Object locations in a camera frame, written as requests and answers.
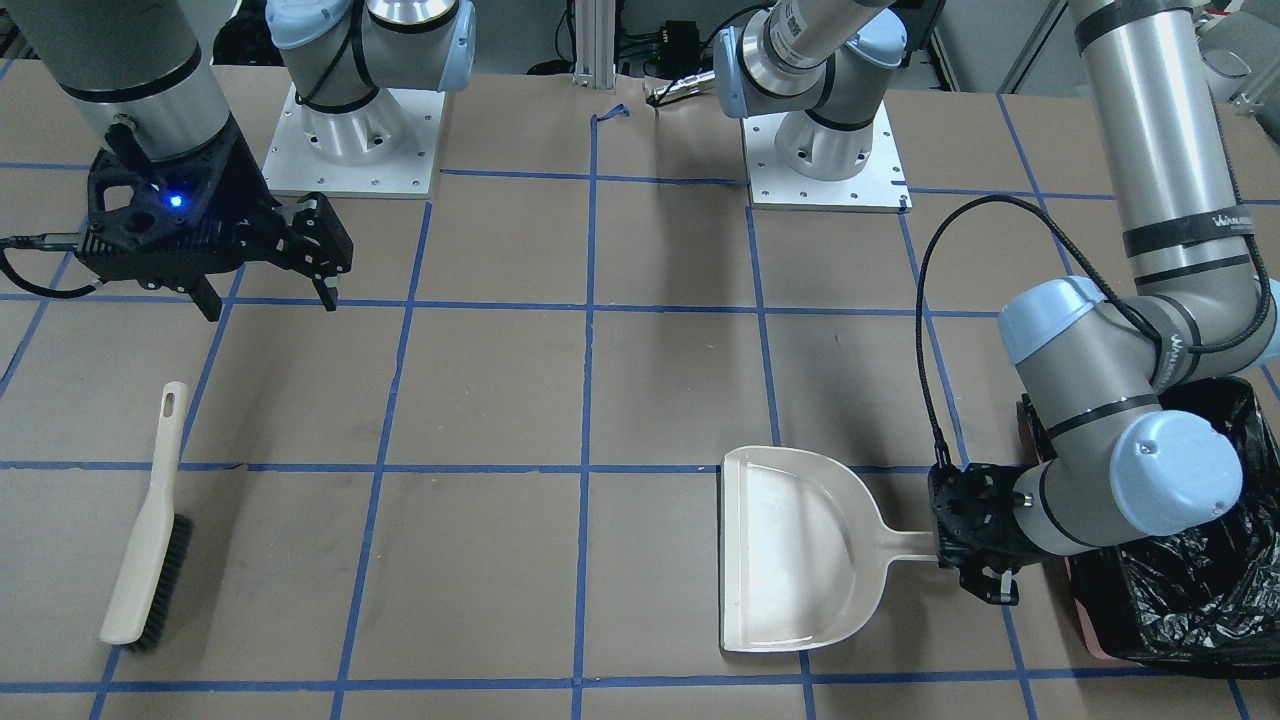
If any beige plastic dustpan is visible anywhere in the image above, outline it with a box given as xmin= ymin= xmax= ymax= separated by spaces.
xmin=718 ymin=446 xmax=938 ymax=653

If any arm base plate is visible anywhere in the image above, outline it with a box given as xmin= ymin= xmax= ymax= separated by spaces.
xmin=741 ymin=104 xmax=913 ymax=213
xmin=262 ymin=88 xmax=449 ymax=200

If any aluminium frame post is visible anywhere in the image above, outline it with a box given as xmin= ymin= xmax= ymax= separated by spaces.
xmin=571 ymin=0 xmax=620 ymax=94

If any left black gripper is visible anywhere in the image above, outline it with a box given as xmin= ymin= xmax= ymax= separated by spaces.
xmin=928 ymin=462 xmax=1046 ymax=606

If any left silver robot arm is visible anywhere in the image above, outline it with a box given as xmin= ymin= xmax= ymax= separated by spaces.
xmin=918 ymin=1 xmax=1277 ymax=605

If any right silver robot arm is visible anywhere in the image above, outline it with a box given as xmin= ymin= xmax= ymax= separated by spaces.
xmin=3 ymin=1 xmax=353 ymax=322

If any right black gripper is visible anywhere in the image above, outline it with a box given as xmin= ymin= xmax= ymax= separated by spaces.
xmin=76 ymin=115 xmax=353 ymax=322

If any black lined trash bin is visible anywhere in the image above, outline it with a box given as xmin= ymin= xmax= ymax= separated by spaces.
xmin=1018 ymin=377 xmax=1277 ymax=679

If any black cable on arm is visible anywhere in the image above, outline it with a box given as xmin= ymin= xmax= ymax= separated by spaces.
xmin=915 ymin=195 xmax=1161 ymax=471

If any beige hand brush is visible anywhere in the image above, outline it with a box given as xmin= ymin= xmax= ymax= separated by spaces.
xmin=99 ymin=380 xmax=193 ymax=653

